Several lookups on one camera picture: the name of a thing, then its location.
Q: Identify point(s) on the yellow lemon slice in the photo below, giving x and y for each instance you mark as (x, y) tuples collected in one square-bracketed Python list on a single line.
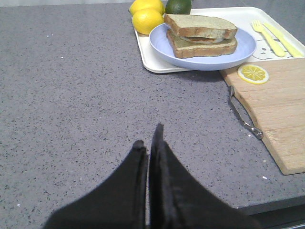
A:
[(253, 74)]

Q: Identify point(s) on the wooden cutting board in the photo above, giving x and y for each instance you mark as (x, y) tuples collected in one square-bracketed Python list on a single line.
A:
[(277, 108)]

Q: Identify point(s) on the bread slice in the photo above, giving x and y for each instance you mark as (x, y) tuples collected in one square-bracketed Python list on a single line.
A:
[(193, 26), (185, 49)]

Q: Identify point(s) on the rear yellow lemon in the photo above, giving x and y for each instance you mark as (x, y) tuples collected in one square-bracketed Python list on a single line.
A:
[(147, 4)]

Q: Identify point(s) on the green lime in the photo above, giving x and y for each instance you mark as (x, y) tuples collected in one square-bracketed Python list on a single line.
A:
[(178, 7)]

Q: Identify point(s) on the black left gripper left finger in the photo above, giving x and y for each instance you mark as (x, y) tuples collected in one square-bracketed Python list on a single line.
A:
[(117, 203)]

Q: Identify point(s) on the yellow plastic knife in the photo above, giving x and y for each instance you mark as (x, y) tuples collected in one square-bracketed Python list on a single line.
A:
[(290, 48)]

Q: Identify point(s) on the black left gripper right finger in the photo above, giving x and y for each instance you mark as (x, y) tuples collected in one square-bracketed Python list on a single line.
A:
[(179, 201)]

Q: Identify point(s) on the fake fried egg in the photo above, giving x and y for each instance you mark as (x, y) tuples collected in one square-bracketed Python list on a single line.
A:
[(202, 40)]

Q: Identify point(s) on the front yellow lemon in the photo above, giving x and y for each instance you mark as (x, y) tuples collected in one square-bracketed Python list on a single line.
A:
[(144, 21)]

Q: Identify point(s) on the metal cutting board handle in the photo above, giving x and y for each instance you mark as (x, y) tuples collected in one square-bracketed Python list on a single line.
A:
[(254, 130)]

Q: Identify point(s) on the yellow plastic fork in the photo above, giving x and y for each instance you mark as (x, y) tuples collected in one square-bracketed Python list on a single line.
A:
[(258, 27)]

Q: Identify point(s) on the light blue round plate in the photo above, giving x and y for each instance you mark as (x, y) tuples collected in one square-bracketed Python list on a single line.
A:
[(246, 46)]

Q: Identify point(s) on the white bear tray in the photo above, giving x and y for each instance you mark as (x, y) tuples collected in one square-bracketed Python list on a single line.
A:
[(242, 17)]

